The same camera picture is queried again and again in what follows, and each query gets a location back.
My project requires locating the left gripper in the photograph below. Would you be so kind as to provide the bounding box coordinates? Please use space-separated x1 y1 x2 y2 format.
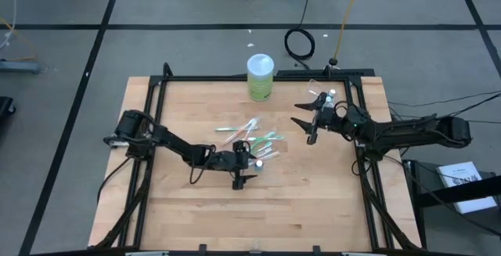
213 140 259 191

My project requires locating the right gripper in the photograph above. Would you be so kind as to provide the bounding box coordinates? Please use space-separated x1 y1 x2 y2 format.
289 93 348 146

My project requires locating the clear plastic cup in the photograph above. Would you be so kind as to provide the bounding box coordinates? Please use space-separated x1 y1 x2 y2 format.
306 78 328 97

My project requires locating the green disinfecting wipes canister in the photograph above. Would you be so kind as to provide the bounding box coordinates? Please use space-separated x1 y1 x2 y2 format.
246 53 276 103

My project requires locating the white booklet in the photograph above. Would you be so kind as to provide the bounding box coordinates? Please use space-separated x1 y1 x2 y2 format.
436 160 498 215

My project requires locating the black side stand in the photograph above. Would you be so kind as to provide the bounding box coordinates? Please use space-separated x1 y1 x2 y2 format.
402 157 501 249

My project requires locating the grey floor base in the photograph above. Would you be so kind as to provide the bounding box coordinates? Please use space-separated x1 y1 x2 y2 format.
0 59 42 75

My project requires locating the black chair base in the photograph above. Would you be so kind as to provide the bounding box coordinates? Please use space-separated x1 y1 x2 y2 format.
0 96 16 132

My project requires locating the black coiled cable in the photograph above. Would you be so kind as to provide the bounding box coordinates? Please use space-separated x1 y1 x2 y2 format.
284 0 316 70

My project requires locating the yellow hanging cable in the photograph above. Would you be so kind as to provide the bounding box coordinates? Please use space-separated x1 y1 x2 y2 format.
328 0 366 69

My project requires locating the silver arm base bracket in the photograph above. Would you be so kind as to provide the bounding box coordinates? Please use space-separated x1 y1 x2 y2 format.
103 134 128 148

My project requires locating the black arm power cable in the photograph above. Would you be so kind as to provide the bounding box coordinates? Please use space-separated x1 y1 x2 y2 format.
96 156 132 206

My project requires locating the orange floor cable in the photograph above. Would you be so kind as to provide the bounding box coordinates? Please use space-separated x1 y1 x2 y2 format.
0 16 39 63

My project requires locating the white floor cable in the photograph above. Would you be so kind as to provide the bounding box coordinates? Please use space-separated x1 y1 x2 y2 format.
0 0 19 49

